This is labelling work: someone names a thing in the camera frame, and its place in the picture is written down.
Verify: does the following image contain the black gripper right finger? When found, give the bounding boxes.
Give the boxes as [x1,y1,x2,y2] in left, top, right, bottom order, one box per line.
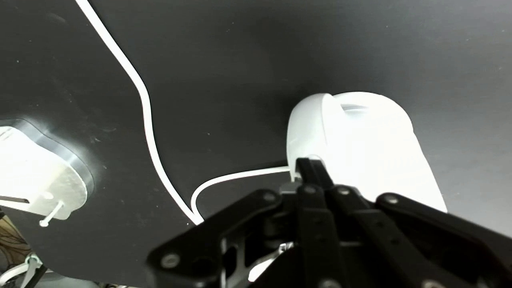
[329,185,512,288]

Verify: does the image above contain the tangled cables below table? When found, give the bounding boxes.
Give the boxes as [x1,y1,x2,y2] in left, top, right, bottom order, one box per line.
[0,212,45,288]

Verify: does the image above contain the white electric kettle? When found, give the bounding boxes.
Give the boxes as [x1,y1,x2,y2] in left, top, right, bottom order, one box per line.
[286,91,448,211]

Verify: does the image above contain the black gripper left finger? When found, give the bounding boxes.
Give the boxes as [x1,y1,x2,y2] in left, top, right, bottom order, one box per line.
[145,160,374,288]

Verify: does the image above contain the grey metal mounting plate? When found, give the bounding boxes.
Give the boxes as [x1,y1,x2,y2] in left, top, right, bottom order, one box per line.
[0,121,93,227]

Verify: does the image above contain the white power cable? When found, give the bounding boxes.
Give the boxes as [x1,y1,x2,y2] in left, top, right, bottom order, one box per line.
[73,0,293,225]

